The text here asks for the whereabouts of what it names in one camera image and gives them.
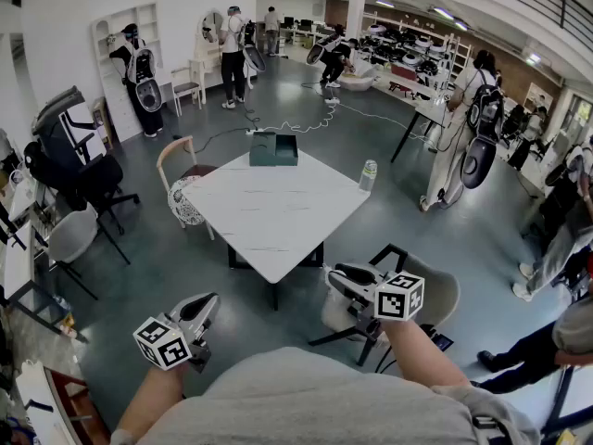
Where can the white oval basin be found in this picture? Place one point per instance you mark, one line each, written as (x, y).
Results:
(359, 81)

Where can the glass side table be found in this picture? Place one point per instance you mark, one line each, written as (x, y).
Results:
(37, 313)

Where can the white shelf cabinet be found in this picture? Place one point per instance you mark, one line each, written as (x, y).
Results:
(116, 21)

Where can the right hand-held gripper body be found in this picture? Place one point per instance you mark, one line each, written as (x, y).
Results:
(398, 297)

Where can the row of office desks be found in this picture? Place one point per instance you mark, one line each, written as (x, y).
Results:
(306, 28)

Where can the white table with black legs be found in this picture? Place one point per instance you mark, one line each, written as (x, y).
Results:
(431, 111)

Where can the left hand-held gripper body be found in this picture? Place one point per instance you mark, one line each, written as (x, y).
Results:
(162, 346)

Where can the black office chair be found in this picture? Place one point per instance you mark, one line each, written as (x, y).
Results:
(102, 179)

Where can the person's left forearm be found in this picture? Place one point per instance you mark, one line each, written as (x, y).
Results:
(148, 397)

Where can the clear plastic water bottle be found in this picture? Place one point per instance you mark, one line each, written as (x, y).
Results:
(368, 179)

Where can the row of black white devices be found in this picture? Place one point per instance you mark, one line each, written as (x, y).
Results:
(407, 47)

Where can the beige shell chair black legs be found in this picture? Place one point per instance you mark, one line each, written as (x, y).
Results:
(440, 295)

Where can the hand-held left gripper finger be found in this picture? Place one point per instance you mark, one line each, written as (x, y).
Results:
(208, 318)
(185, 308)

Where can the black table leg frame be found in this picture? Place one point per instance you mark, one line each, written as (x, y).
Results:
(234, 255)

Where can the person's grey shirt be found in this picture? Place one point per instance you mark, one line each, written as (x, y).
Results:
(301, 401)

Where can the white pod backpack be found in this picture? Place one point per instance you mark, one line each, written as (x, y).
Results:
(148, 91)
(255, 60)
(319, 49)

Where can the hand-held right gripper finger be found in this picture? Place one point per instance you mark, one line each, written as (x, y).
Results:
(361, 274)
(354, 290)

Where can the wooden chair with brown seat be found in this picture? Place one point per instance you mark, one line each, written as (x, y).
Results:
(201, 170)

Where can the white side desk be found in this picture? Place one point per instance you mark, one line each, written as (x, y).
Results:
(16, 267)

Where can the black pod backpack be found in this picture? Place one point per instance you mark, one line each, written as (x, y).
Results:
(479, 165)

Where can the grey shell chair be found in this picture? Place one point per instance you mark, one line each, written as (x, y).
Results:
(71, 239)

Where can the black phone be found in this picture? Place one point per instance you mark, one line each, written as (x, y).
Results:
(442, 342)

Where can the white chair with brown seat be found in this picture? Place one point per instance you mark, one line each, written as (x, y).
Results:
(187, 86)

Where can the small wooden side cabinet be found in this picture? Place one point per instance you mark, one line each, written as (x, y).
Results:
(102, 123)

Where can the white shelving rack with equipment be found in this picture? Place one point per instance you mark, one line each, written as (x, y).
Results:
(451, 63)

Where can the dark green box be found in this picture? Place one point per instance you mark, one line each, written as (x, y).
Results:
(264, 156)

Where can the person's right forearm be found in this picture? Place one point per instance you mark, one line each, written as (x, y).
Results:
(417, 355)

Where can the red-brown stool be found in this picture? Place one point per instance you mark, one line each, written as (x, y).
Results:
(79, 406)

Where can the ceiling strip lights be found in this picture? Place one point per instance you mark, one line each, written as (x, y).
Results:
(442, 13)

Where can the white power strip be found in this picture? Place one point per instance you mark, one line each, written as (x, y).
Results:
(332, 100)
(255, 131)

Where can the white vanity with mirror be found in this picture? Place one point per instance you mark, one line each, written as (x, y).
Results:
(202, 51)

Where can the round patterned cushion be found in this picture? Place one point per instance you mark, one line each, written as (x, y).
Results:
(183, 204)

